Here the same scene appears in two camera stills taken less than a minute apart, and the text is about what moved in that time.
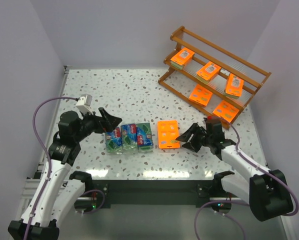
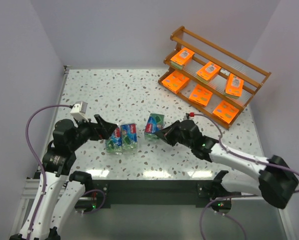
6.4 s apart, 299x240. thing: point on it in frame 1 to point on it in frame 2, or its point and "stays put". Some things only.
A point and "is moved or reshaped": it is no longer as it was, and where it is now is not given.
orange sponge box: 227,112 stays put
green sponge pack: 144,139 to 155,123
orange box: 201,95 stays put
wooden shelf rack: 210,78 stays put
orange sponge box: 208,72 stays put
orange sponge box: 183,57 stays put
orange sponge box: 234,86 stays put
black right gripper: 203,136 to 173,132
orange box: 168,131 is moved or reshaped
